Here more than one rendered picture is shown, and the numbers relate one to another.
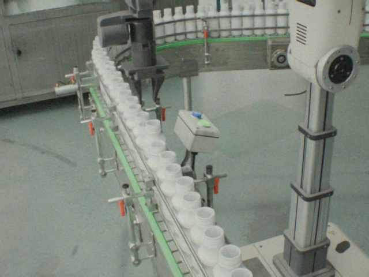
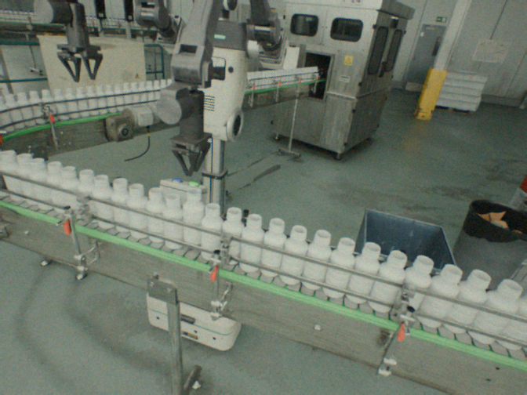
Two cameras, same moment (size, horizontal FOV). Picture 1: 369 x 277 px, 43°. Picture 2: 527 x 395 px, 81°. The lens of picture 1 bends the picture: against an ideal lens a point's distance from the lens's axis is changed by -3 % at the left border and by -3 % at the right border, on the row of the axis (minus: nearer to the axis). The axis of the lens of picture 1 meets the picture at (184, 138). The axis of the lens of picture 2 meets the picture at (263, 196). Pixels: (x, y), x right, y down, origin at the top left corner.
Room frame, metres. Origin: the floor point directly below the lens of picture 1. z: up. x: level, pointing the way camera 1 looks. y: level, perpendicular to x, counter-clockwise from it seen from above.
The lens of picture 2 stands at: (0.53, 0.59, 1.61)
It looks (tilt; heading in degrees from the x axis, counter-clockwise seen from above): 29 degrees down; 302
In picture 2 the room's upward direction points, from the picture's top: 7 degrees clockwise
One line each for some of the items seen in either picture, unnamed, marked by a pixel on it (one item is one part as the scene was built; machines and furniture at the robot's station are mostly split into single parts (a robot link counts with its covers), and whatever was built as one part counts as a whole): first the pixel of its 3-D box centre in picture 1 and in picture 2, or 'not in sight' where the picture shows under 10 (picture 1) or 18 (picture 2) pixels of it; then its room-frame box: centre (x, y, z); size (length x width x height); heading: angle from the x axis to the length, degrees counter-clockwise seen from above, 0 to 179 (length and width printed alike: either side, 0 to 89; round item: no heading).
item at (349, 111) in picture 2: not in sight; (337, 76); (2.42, -4.22, 1.00); 1.60 x 1.30 x 2.00; 89
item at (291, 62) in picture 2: not in sight; (290, 57); (2.84, -3.45, 1.22); 0.23 x 0.04 x 0.32; 179
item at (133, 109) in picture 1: (137, 133); (139, 211); (1.24, 0.14, 1.08); 0.06 x 0.06 x 0.17
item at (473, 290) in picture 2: not in sight; (466, 301); (0.39, -0.14, 1.08); 0.06 x 0.06 x 0.17
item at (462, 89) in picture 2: not in sight; (452, 89); (1.24, -9.93, 0.50); 1.24 x 1.03 x 1.00; 20
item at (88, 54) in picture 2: not in sight; (87, 64); (1.55, 0.05, 1.44); 0.07 x 0.07 x 0.09; 18
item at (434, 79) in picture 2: not in sight; (429, 94); (1.51, -7.75, 0.55); 0.40 x 0.40 x 1.10; 17
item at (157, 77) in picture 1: (147, 84); (192, 156); (1.07, 0.08, 1.30); 0.07 x 0.07 x 0.09; 17
